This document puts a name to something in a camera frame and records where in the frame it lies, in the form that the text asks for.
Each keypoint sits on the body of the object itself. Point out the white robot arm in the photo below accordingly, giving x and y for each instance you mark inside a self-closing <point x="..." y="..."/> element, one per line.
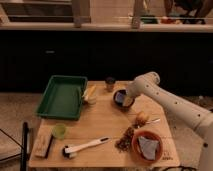
<point x="199" y="119"/>

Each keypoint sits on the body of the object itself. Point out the brown grape bunch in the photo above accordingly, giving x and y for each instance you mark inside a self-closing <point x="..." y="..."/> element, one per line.
<point x="124" y="143"/>

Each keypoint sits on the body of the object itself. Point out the black chair frame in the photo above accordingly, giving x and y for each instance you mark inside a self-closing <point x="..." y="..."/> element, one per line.
<point x="23" y="154"/>

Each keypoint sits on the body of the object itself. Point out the blue sponge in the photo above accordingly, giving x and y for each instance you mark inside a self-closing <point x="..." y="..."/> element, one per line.
<point x="119" y="98"/>

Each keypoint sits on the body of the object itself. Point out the metal spoon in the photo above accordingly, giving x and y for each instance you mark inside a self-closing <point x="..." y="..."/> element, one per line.
<point x="153" y="121"/>

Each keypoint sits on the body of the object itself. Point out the small green cup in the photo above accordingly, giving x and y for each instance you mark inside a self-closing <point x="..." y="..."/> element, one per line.
<point x="59" y="131"/>

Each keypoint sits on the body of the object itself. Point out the white handled dish brush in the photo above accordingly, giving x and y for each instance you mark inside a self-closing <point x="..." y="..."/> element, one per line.
<point x="70" y="151"/>

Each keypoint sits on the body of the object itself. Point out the orange plate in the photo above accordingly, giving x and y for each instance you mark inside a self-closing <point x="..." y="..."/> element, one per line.
<point x="136" y="149"/>

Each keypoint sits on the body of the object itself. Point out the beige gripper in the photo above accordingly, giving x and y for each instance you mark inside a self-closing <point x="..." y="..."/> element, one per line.
<point x="127" y="101"/>

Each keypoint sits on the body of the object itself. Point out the small dark lidded jar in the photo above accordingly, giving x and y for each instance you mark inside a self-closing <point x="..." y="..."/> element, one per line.
<point x="110" y="82"/>

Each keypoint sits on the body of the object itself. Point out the grey folded cloth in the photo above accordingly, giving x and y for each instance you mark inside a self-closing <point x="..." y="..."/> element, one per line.
<point x="148" y="147"/>

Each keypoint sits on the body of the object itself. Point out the dark round bowl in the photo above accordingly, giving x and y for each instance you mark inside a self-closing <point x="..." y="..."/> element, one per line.
<point x="123" y="91"/>

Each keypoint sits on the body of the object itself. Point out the green plastic tray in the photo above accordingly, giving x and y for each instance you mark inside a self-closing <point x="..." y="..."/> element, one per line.
<point x="63" y="98"/>

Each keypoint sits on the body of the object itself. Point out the yellow apple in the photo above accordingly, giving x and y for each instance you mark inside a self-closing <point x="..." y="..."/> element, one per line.
<point x="142" y="118"/>

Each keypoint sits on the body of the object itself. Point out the wooden block with black edge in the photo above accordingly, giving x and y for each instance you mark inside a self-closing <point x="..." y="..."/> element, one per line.
<point x="42" y="144"/>

